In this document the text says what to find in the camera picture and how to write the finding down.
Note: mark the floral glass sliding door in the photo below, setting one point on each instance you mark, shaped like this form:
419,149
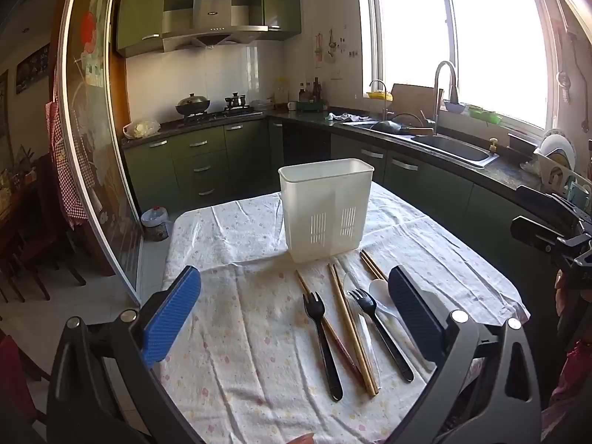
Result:
92,148

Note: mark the yellow plastic tray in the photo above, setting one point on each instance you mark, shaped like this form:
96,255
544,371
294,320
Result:
379,96

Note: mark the clear oil bottle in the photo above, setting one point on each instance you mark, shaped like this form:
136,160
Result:
281,92

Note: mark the white plate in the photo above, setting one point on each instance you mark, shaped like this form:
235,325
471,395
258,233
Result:
557,148

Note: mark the black gas stove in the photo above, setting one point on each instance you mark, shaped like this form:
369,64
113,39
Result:
217,114

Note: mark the person's left hand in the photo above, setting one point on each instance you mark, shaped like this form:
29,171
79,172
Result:
300,439

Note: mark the framed wall picture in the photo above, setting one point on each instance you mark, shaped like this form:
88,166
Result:
32,67

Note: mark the green condiment tray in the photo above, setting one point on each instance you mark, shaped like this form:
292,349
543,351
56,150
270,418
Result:
311,105

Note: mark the small chrome faucet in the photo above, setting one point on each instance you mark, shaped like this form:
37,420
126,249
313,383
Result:
385,97

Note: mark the wooden cutting board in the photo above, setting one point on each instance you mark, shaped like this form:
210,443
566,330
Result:
414,99

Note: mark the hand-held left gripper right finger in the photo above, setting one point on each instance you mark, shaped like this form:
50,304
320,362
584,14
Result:
414,314

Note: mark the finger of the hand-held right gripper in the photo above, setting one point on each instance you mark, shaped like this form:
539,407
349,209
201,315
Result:
541,196
532,233

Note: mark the black plastic fork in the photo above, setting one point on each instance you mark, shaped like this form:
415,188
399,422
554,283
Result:
384,333
323,347

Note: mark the white floral tablecloth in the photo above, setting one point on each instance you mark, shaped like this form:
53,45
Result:
240,333

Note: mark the dark glass bottle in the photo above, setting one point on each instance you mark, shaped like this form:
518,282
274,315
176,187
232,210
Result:
303,92
317,90

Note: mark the small steel pot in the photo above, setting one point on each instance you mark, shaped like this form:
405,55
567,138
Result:
235,101

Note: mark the tall chrome faucet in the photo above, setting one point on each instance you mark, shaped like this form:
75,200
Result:
446,67

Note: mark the dark stone countertop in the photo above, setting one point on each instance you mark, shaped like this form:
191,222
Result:
504,173

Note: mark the blue bowl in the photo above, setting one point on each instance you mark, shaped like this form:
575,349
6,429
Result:
454,108

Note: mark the steel range hood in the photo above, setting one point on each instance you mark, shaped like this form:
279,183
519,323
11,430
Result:
212,14

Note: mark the black box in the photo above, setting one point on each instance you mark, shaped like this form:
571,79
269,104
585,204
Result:
522,144

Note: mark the clear plastic knife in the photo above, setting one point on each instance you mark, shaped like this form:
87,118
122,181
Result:
365,328

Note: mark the white plastic spoon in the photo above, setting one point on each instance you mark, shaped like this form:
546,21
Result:
380,290

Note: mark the green plastic container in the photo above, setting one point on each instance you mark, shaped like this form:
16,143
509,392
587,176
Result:
483,114

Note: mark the small trash bin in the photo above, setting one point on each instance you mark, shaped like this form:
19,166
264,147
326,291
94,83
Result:
155,224

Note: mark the potted plants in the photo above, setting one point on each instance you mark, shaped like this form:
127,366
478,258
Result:
23,164

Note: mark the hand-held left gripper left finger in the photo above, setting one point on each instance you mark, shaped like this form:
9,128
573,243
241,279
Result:
171,319

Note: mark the black wok with lid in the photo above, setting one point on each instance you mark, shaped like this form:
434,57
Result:
192,105

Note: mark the clear plastic food container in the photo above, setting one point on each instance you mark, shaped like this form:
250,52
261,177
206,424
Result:
261,105

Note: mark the crumpled dish cloth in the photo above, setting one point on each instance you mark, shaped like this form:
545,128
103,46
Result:
347,117

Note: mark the white plastic bag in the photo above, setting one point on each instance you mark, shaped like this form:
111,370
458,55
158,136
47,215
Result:
141,128

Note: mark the small brass tap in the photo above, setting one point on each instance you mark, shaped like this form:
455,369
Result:
494,145

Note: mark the dark wooden dining chair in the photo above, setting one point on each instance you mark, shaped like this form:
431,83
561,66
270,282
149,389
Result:
32,249

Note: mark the steel kitchen sink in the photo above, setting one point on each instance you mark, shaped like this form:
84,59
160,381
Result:
453,148

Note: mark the red checked apron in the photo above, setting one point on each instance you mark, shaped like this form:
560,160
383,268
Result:
64,157

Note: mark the kitchen window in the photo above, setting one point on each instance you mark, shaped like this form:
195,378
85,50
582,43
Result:
485,32

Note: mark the white dish rack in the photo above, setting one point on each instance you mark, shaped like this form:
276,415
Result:
555,175

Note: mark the green base cabinets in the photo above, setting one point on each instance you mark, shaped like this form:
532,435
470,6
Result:
208,157

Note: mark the green wall cabinets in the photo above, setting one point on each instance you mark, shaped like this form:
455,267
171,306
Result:
138,14

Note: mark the white plastic utensil holder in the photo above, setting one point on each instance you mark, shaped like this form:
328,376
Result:
323,208

